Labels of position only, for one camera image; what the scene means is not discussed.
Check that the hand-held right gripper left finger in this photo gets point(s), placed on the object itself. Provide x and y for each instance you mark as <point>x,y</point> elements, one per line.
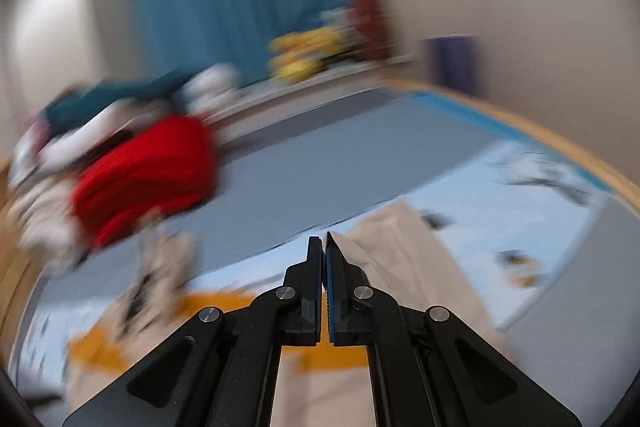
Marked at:
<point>315,277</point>

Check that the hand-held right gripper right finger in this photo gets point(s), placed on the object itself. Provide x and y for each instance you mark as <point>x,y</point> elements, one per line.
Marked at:
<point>329,279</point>

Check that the beige and mustard garment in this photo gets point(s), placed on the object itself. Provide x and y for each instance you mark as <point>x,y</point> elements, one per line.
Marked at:
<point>400,257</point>

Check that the pile of pale clothes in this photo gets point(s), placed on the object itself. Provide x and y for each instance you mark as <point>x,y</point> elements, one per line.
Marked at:
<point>45,207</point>

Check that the grey and blue printed bedsheet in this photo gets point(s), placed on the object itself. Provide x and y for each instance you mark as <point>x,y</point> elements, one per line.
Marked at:
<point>325,167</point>

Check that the white black-print cloth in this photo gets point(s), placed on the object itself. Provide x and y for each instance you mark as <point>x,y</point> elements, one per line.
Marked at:
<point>160,277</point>

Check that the white ledge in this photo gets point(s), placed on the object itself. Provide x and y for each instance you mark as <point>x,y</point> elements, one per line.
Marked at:
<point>310,88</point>

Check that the red garment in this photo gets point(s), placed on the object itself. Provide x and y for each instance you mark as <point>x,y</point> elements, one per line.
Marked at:
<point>150,177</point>

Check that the yellow plush toy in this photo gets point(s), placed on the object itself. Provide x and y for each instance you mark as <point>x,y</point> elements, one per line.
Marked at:
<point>300,57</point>

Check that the purple bin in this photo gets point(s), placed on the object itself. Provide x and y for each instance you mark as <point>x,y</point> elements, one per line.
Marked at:
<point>452,64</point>

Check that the dark red bag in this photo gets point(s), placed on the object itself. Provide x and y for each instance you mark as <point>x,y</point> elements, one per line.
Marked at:
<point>372,24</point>

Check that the teal garment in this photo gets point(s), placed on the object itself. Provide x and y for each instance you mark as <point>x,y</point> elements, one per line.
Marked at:
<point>85,107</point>

